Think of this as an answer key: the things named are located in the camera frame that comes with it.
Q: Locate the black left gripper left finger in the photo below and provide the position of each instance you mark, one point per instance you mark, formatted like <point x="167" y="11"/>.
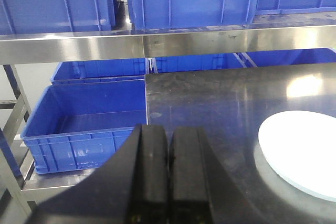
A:
<point x="130" y="187"/>

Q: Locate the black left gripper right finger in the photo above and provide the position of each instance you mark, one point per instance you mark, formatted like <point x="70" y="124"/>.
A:
<point x="202" y="191"/>

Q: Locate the light blue plate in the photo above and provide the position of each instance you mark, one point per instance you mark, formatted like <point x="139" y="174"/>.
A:
<point x="300" y="147"/>

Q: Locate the blue bin lower left front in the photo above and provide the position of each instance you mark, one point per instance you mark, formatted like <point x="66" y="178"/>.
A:
<point x="80" y="126"/>

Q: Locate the blue bin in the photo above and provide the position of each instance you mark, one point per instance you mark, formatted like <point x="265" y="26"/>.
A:
<point x="77" y="72"/>
<point x="80" y="126"/>

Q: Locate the blue bin lower left rear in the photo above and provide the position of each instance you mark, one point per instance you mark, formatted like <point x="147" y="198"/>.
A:
<point x="77" y="72"/>

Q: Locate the blue crate left upper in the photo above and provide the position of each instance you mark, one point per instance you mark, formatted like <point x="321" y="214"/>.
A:
<point x="56" y="16"/>

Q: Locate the stainless steel shelf frame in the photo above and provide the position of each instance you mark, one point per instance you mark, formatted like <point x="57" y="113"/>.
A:
<point x="227" y="105"/>

